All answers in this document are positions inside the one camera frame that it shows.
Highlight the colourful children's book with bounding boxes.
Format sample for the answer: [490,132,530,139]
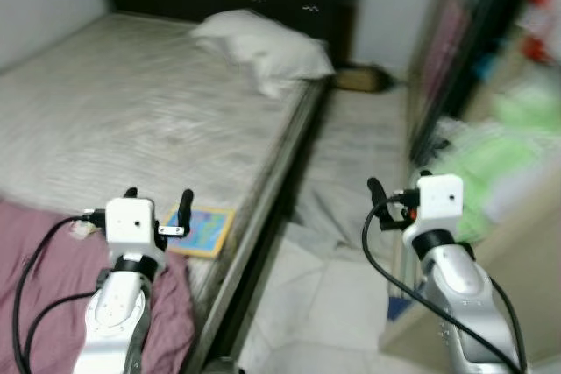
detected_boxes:
[162,206,236,259]

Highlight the purple cartoon print blanket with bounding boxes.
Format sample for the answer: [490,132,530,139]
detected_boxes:
[0,199,195,374]

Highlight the cream pillow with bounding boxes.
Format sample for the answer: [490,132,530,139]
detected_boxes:
[190,9,336,101]

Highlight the grey woven floor mat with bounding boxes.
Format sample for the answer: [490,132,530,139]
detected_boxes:
[289,89,413,257]

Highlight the light green cloth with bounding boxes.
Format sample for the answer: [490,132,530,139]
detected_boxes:
[430,85,561,242]

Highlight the white quilted mattress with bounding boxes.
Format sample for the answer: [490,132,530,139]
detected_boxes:
[0,9,334,368]

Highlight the black bed base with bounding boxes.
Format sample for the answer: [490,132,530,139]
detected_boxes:
[210,85,352,374]

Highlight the brown coir doormat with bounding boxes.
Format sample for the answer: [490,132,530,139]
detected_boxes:
[336,63,397,95]

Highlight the black framed wardrobe sliding door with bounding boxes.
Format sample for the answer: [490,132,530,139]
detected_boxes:
[405,0,529,166]

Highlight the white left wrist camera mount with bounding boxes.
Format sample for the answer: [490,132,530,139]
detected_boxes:
[103,196,168,272]

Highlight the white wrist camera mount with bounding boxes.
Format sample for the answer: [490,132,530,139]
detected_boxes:
[402,173,465,249]
[103,196,168,272]

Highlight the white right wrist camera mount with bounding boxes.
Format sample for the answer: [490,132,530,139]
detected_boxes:
[402,173,465,249]

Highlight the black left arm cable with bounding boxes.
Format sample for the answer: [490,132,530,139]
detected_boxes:
[11,208,110,374]

